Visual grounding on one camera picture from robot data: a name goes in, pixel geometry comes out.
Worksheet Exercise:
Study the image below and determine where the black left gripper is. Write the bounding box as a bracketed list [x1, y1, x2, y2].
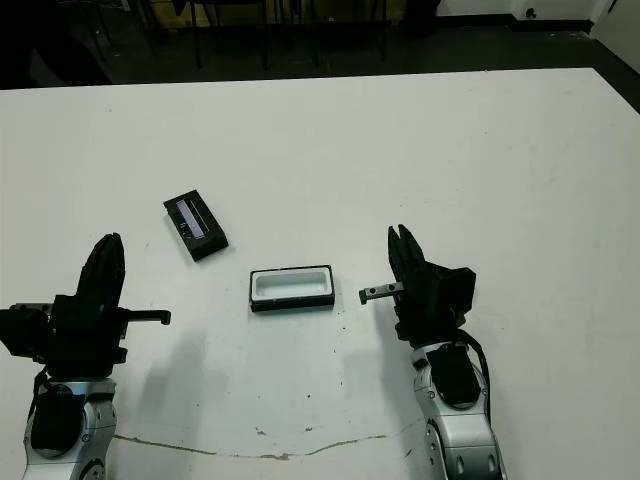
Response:
[47, 232, 172, 379]

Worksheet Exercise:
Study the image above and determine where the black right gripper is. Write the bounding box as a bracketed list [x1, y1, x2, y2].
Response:
[358, 224, 467, 350]

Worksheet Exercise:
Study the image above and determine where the black box lid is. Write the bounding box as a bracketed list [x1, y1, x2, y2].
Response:
[162, 189, 230, 263]

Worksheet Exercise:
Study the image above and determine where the black box with white insert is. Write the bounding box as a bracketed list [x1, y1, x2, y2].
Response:
[248, 263, 335, 314]

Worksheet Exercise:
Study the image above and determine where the black trash bin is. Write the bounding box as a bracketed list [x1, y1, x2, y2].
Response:
[399, 0, 442, 37]

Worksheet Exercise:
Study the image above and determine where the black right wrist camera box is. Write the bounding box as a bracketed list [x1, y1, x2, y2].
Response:
[432, 266, 477, 324]

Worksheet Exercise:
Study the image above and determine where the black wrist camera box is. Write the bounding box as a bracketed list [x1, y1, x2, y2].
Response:
[0, 302, 55, 359]
[432, 266, 477, 324]

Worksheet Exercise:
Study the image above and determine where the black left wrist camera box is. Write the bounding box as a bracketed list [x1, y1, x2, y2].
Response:
[0, 302, 55, 359]

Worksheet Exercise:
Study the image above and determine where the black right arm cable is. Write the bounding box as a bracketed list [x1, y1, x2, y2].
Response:
[457, 329, 495, 419]

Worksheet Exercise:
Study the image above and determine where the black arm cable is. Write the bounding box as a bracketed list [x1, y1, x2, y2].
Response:
[457, 329, 495, 419]
[24, 367, 51, 446]

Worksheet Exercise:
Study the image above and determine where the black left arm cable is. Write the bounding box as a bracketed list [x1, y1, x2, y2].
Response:
[24, 367, 51, 446]

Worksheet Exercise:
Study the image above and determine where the black metal frame chair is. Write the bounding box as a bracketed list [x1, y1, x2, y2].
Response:
[189, 0, 274, 71]
[87, 0, 169, 66]

